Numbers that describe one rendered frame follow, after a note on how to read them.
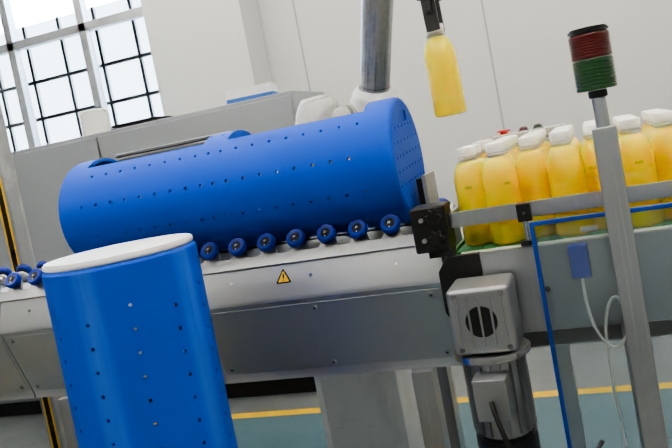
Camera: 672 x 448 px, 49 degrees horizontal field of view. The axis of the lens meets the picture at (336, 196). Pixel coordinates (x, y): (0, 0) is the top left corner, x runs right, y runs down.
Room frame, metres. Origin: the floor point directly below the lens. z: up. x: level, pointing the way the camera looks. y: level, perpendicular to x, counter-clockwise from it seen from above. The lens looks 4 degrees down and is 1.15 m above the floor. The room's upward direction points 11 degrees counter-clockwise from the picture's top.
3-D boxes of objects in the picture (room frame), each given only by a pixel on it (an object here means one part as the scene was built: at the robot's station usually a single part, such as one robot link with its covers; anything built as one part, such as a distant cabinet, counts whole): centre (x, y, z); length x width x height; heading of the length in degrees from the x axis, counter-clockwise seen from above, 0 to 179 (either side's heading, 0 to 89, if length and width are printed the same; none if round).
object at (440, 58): (1.61, -0.28, 1.26); 0.07 x 0.07 x 0.19
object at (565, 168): (1.39, -0.44, 0.99); 0.07 x 0.07 x 0.19
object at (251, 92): (3.70, 0.32, 1.48); 0.24 x 0.12 x 0.08; 80
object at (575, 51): (1.18, -0.44, 1.23); 0.06 x 0.06 x 0.04
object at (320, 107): (2.44, 0.00, 1.22); 0.18 x 0.16 x 0.22; 107
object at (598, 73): (1.18, -0.44, 1.18); 0.06 x 0.06 x 0.05
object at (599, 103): (1.18, -0.44, 1.18); 0.06 x 0.06 x 0.16
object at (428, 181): (1.65, -0.21, 0.99); 0.10 x 0.02 x 0.12; 160
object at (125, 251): (1.38, 0.42, 1.03); 0.28 x 0.28 x 0.01
